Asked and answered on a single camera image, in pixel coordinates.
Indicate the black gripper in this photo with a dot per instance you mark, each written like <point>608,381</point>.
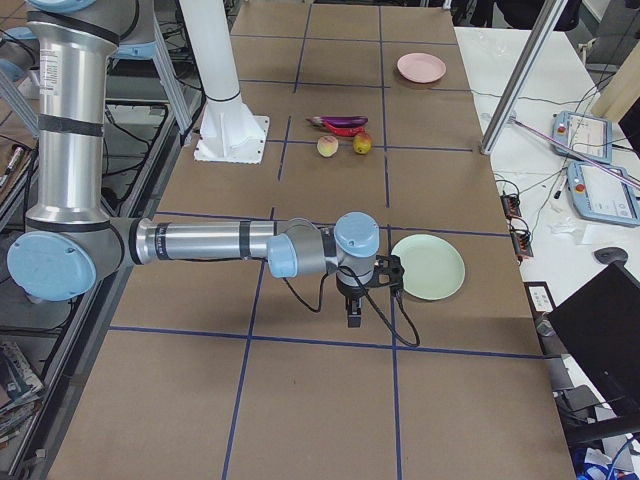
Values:
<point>349,291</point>

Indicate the pale peach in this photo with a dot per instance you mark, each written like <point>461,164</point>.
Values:
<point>327,146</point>

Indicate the red yellow apple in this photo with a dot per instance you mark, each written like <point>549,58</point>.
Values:
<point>362,143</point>

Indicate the purple eggplant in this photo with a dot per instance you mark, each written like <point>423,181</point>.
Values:
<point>339,121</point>

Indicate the red chili pepper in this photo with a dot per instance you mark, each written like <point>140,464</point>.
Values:
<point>345,131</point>

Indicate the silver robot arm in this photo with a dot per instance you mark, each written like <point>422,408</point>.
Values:
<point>70,242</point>

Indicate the light green plate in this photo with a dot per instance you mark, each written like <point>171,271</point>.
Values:
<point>433,268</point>

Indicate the lower orange circuit board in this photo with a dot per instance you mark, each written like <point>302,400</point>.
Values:
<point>521,241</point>

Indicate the orange circuit board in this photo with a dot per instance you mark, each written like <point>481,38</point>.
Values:
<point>521,241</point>
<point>511,205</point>

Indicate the white label card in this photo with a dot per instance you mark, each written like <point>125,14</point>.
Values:
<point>539,297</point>

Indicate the upper orange circuit board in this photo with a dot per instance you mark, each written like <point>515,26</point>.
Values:
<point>511,205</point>

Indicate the pink plate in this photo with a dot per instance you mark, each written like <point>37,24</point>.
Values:
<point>421,67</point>

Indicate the black monitor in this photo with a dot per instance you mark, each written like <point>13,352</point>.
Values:
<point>599,326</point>

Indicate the black computer mouse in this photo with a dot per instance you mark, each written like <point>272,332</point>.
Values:
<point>608,255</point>

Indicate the lower teach pendant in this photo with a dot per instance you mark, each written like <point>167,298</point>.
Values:
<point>598,194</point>

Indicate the teach pendant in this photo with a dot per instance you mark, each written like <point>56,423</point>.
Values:
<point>586,134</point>
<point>598,194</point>

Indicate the upper teach pendant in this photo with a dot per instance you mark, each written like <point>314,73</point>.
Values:
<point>586,134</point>

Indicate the stack of magazines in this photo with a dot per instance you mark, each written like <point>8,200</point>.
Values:
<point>21,390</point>

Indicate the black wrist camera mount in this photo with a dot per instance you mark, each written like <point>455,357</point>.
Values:
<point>388,272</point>

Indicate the aluminium frame post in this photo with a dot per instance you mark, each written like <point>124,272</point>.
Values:
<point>553,14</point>

